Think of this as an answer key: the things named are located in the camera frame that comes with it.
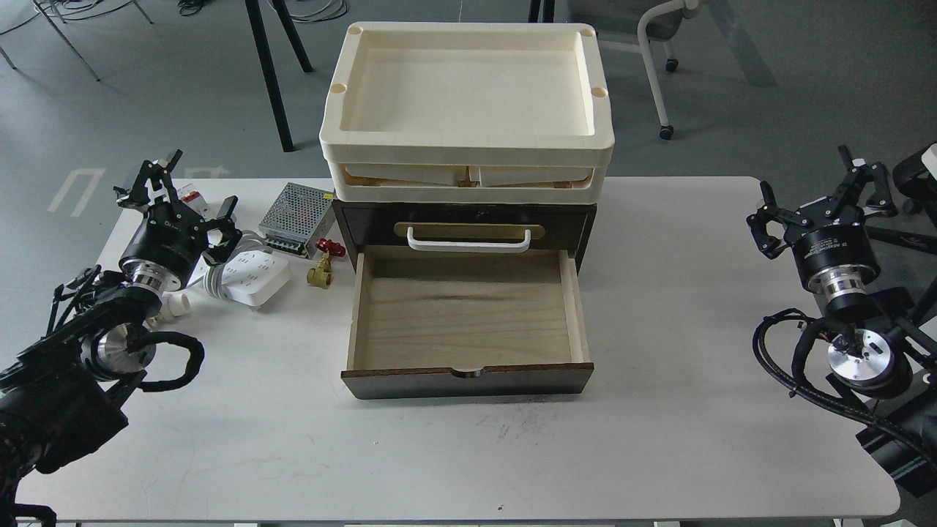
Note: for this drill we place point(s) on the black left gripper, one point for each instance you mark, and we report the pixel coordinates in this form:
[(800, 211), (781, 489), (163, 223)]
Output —
[(172, 234)]

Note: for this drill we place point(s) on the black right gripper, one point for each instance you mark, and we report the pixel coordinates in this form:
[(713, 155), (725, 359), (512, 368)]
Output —
[(831, 241)]

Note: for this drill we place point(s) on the white power strip with cable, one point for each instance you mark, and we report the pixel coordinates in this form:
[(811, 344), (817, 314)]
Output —
[(252, 276)]

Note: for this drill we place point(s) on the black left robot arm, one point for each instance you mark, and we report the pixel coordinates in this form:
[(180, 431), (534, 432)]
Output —
[(63, 397)]

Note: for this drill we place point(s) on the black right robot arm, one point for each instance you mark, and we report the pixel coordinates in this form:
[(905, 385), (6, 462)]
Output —
[(867, 357)]

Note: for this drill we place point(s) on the white red circuit breaker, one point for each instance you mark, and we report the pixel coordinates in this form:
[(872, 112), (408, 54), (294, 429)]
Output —
[(190, 195)]

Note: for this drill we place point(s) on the white pipe valve fitting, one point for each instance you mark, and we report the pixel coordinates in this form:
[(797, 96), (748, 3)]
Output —
[(174, 306)]

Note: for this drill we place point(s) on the metal mesh power supply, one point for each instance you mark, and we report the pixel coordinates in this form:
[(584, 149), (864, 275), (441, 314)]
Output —
[(299, 217)]

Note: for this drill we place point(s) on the cream plastic tray lower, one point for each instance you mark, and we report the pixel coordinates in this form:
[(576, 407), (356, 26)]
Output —
[(397, 183)]

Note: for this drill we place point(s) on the cream plastic tray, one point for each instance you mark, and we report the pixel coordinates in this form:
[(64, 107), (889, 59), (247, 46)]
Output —
[(476, 94), (397, 183)]

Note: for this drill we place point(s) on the white office chair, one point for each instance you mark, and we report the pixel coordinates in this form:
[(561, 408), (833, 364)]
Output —
[(632, 26)]

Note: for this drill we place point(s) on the open wooden drawer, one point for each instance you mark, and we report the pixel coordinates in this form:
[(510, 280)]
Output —
[(466, 324)]

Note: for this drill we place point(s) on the cream plastic tray top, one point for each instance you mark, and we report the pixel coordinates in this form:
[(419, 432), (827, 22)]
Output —
[(476, 94)]

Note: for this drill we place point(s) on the brass valve red handle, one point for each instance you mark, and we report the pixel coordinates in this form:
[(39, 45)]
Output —
[(320, 276)]

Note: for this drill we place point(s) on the white drawer handle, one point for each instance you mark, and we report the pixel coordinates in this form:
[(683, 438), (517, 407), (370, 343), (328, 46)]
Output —
[(468, 247)]

